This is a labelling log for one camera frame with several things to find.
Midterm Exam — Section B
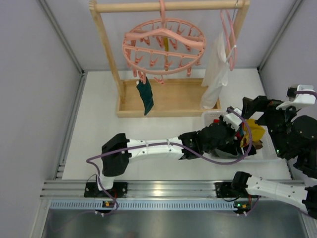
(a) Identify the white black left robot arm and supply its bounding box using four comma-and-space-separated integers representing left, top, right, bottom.
97, 120, 240, 191

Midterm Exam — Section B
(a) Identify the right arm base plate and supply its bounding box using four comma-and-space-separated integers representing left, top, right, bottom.
214, 181, 249, 199

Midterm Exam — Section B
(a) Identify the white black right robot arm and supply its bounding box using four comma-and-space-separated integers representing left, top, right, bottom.
231, 90, 317, 219

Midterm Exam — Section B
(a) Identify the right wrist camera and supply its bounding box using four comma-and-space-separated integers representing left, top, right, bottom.
276, 84, 317, 111

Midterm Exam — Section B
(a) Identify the aluminium mounting rail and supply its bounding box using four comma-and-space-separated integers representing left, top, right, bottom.
39, 179, 310, 200

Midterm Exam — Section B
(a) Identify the yellow sock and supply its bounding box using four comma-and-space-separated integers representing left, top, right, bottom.
163, 37, 169, 71
240, 119, 265, 148

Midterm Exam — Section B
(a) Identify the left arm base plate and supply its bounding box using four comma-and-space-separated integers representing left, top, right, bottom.
84, 181, 128, 198

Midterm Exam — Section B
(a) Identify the red green christmas sock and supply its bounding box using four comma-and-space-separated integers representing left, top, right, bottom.
136, 77, 154, 116

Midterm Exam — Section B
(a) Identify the wooden clothes rack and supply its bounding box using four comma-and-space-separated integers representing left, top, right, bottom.
89, 0, 250, 118

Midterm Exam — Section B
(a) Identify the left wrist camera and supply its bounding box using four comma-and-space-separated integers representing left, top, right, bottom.
223, 107, 244, 131

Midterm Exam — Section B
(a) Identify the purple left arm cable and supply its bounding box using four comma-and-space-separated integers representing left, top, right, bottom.
86, 107, 253, 216

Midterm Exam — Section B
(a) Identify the pink clothes hanger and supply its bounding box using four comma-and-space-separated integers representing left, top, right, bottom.
220, 9, 237, 71

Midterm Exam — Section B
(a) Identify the pink round clip hanger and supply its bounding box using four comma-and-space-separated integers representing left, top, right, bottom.
122, 0, 206, 84

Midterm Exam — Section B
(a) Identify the white cloth garment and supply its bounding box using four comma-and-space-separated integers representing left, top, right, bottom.
200, 32, 229, 109

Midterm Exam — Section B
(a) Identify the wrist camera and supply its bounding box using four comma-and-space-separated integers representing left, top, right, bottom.
276, 84, 317, 111
223, 107, 244, 131

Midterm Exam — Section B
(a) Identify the grey slotted cable duct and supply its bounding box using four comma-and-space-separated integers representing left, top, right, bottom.
50, 199, 250, 211

